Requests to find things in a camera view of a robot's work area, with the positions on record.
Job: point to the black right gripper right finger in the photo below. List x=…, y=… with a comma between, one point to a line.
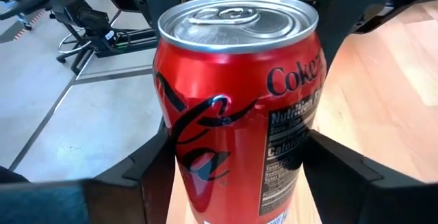
x=362, y=189

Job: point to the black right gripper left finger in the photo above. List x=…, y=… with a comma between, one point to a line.
x=137, y=189

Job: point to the red Coke Zero can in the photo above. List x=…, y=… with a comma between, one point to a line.
x=232, y=131

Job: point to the dark office chair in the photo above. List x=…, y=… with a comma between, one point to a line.
x=20, y=5

